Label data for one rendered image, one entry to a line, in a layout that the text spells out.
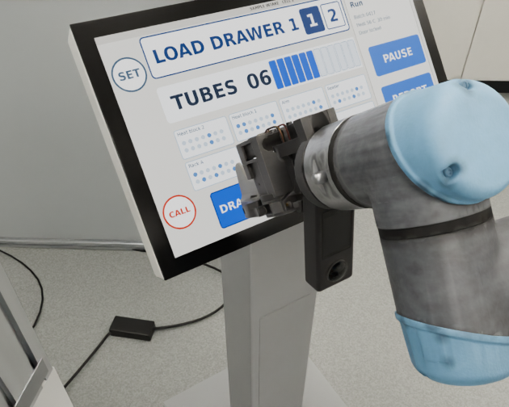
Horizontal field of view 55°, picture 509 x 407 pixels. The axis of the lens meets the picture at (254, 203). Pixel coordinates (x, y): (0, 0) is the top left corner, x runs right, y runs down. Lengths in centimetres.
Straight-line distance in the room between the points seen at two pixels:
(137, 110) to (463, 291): 41
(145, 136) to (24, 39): 106
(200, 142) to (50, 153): 123
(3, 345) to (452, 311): 36
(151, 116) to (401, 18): 41
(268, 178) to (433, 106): 21
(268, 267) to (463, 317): 57
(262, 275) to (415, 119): 61
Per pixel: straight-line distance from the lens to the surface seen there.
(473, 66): 309
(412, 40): 82
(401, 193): 32
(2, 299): 47
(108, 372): 169
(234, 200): 62
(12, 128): 180
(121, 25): 63
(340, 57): 73
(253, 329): 99
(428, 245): 33
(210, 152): 61
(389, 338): 175
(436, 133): 30
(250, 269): 85
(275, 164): 47
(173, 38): 64
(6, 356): 49
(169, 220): 59
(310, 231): 47
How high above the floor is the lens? 141
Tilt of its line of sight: 41 degrees down
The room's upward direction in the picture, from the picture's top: straight up
